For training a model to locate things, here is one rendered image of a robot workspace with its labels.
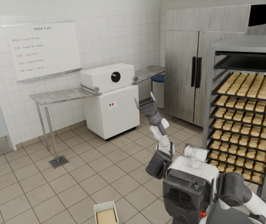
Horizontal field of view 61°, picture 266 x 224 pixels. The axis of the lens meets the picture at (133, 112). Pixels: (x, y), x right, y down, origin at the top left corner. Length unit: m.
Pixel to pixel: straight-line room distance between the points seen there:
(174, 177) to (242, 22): 2.56
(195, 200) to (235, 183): 0.23
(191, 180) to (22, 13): 3.42
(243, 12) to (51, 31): 2.83
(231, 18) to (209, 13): 0.35
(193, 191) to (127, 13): 4.13
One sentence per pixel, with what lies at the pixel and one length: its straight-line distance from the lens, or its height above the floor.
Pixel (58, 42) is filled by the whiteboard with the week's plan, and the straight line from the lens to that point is 4.13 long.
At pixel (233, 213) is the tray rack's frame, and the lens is 2.66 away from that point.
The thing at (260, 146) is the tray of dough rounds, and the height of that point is 1.15.
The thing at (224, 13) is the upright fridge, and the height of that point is 1.96.
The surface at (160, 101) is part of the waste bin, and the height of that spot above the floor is 0.17.
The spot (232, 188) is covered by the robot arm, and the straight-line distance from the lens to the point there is 1.28.
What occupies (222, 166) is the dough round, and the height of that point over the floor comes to 0.88.
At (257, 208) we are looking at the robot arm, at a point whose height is 1.07.
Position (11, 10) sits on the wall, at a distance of 3.94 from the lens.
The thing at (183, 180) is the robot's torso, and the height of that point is 1.22.
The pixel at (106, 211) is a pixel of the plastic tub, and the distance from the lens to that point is 2.70.
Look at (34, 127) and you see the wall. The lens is 4.29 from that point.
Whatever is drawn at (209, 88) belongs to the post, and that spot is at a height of 1.54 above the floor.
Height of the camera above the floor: 2.04
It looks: 24 degrees down
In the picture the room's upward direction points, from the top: 3 degrees counter-clockwise
